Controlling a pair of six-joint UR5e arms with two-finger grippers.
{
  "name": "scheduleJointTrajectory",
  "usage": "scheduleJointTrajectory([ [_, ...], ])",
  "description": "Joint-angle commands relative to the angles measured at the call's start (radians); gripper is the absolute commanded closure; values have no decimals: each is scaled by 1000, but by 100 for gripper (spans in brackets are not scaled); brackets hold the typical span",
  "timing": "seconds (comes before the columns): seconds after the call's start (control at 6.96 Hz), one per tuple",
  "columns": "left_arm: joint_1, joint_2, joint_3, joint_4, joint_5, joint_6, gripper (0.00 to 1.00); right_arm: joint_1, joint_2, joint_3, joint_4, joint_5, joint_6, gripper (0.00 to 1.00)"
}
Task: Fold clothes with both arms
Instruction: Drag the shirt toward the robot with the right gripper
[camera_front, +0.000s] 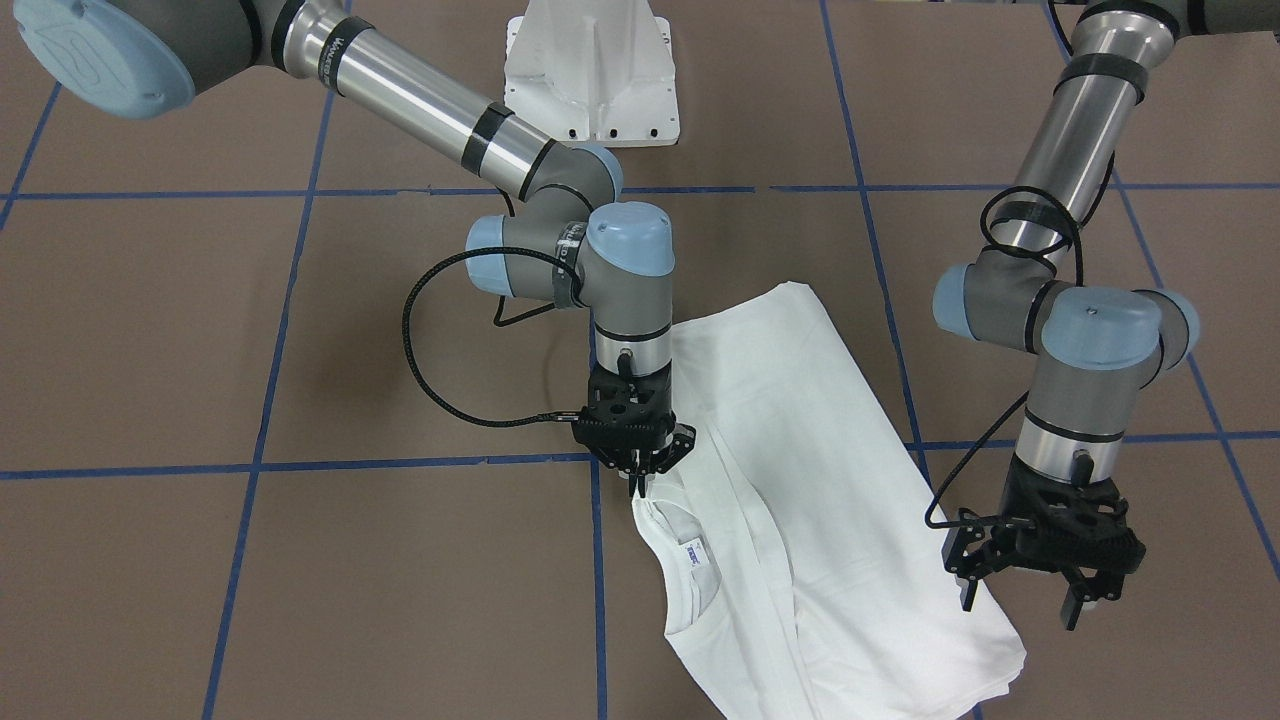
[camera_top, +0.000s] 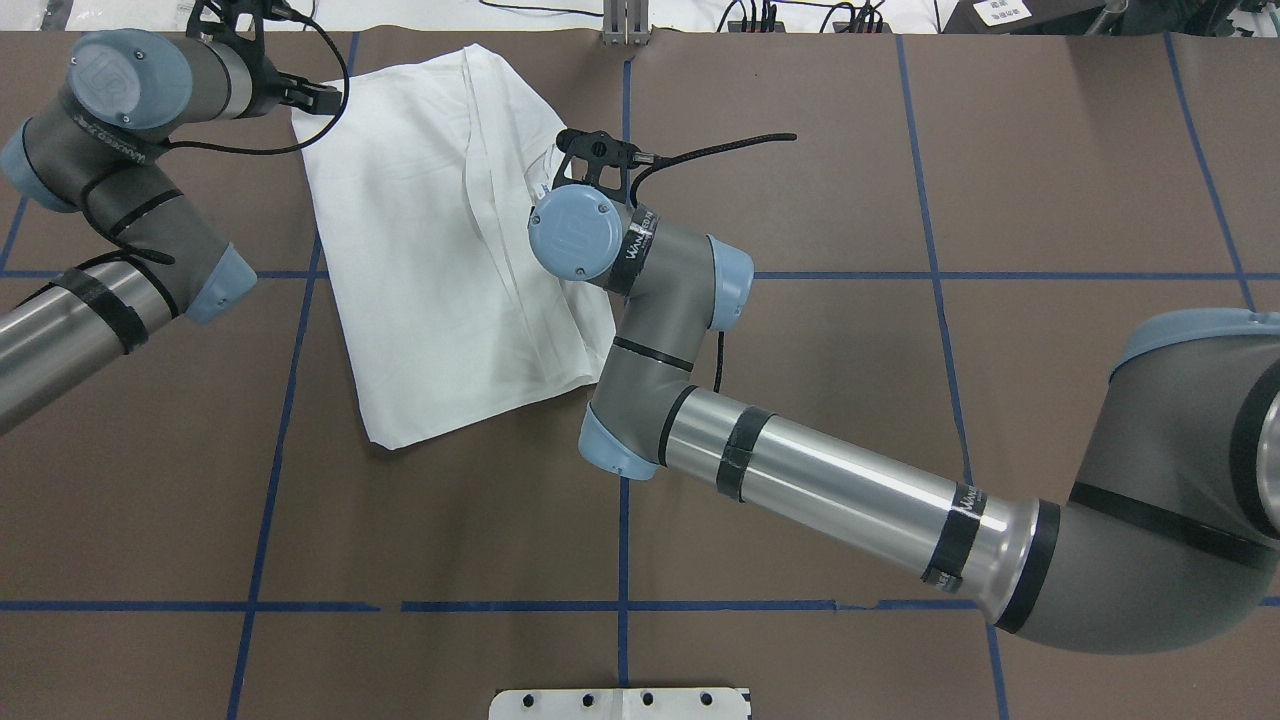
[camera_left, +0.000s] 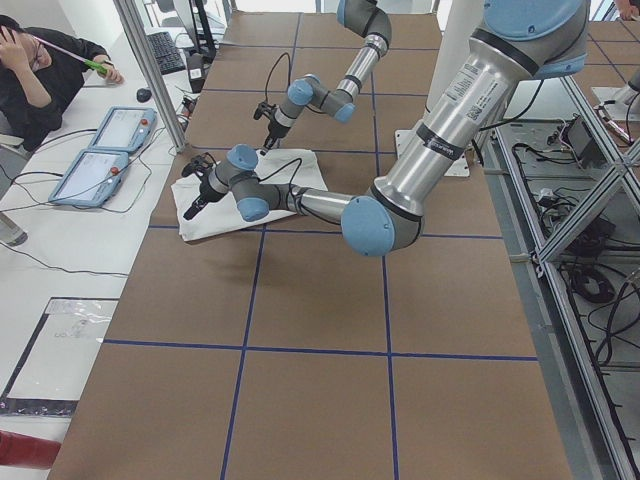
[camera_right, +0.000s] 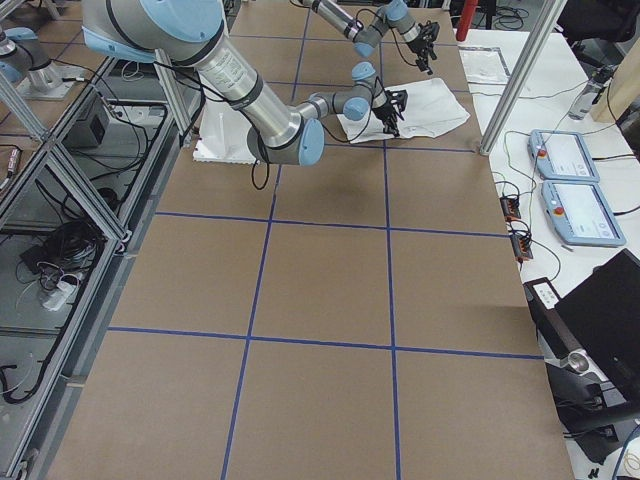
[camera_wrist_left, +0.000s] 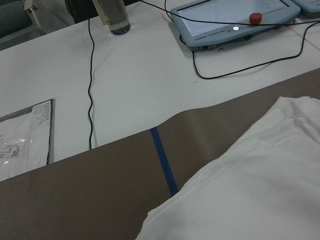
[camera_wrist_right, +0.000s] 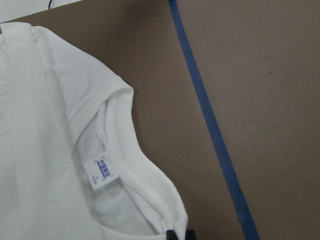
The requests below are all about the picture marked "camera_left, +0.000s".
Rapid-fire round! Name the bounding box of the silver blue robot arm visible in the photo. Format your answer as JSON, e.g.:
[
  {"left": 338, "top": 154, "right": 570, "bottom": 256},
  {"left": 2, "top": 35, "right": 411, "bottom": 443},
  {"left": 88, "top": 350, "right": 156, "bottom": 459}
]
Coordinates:
[
  {"left": 254, "top": 0, "right": 392, "bottom": 154},
  {"left": 183, "top": 1, "right": 590, "bottom": 257}
]

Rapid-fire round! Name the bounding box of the green toy object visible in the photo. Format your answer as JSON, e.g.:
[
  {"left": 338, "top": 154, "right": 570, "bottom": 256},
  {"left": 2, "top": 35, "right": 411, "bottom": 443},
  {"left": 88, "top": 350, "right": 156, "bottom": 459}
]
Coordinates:
[{"left": 82, "top": 59, "right": 108, "bottom": 77}]

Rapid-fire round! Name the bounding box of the person in black jacket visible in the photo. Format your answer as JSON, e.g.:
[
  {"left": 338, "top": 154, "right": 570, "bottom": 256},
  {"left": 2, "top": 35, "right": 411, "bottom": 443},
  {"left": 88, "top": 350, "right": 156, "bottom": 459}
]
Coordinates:
[{"left": 1, "top": 15, "right": 124, "bottom": 152}]

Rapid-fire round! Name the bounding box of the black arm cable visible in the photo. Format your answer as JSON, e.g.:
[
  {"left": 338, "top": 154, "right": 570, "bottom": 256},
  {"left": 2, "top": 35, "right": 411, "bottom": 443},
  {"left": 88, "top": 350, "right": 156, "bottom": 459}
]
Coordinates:
[
  {"left": 252, "top": 157, "right": 306, "bottom": 201},
  {"left": 262, "top": 51, "right": 294, "bottom": 109}
]

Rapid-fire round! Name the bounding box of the blue teach pendant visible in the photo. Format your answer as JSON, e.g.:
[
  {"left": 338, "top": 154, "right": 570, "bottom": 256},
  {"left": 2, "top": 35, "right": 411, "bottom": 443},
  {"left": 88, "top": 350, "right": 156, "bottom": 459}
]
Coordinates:
[
  {"left": 89, "top": 106, "right": 157, "bottom": 154},
  {"left": 48, "top": 149, "right": 129, "bottom": 208}
]

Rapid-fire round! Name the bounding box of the black keyboard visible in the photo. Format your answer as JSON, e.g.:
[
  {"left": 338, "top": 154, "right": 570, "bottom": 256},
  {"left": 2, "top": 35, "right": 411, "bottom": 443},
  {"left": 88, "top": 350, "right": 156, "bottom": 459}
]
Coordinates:
[{"left": 147, "top": 31, "right": 185, "bottom": 75}]

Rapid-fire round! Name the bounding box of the black electronics box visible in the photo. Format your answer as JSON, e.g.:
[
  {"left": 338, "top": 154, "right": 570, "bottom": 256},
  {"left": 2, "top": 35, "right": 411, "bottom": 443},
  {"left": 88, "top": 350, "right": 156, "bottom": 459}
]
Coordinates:
[{"left": 560, "top": 115, "right": 607, "bottom": 169}]

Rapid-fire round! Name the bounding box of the near blue teach pendant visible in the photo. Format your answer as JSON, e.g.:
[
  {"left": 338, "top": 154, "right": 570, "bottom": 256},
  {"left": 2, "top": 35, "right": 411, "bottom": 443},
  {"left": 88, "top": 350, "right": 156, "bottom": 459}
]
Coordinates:
[{"left": 48, "top": 149, "right": 129, "bottom": 208}]

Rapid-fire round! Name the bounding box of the red cylinder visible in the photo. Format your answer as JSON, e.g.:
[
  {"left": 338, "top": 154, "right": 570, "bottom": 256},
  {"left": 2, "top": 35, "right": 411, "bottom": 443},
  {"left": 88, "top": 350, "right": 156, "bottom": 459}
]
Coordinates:
[{"left": 0, "top": 430, "right": 61, "bottom": 470}]

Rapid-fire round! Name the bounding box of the white long-sleeve printed shirt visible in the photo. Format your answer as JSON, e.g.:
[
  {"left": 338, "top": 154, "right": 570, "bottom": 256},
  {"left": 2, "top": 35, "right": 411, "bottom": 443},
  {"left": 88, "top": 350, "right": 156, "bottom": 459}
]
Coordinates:
[{"left": 171, "top": 149, "right": 327, "bottom": 241}]

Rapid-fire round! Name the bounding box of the clear plastic document sleeve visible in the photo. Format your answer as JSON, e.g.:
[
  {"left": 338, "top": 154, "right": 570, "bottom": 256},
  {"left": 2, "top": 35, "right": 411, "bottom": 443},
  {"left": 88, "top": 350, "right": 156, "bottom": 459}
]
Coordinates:
[{"left": 1, "top": 297, "right": 118, "bottom": 418}]

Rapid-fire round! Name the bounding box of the aluminium frame post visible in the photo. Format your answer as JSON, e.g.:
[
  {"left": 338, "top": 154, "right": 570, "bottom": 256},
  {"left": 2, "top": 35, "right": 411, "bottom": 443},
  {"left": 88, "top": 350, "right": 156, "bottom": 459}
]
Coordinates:
[{"left": 113, "top": 0, "right": 186, "bottom": 153}]

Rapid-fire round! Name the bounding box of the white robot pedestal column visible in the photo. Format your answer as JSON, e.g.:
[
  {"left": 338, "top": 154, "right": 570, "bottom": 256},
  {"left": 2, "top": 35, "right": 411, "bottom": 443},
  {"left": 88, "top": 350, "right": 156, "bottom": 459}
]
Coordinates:
[{"left": 396, "top": 0, "right": 484, "bottom": 161}]

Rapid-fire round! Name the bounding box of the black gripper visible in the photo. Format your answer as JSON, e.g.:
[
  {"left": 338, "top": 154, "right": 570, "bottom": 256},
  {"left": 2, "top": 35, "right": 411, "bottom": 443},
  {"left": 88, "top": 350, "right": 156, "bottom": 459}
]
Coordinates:
[
  {"left": 253, "top": 101, "right": 290, "bottom": 153},
  {"left": 181, "top": 155, "right": 223, "bottom": 220}
]

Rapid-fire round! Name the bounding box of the far blue teach pendant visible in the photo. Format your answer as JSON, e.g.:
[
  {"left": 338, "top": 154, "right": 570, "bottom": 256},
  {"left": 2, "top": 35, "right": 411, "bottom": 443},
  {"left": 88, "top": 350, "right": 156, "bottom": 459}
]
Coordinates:
[{"left": 89, "top": 106, "right": 157, "bottom": 154}]

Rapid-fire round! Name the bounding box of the black computer mouse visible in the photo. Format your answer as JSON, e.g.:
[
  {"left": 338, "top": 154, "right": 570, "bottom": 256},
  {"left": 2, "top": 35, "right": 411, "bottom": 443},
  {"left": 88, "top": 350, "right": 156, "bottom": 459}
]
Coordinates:
[{"left": 136, "top": 88, "right": 152, "bottom": 103}]

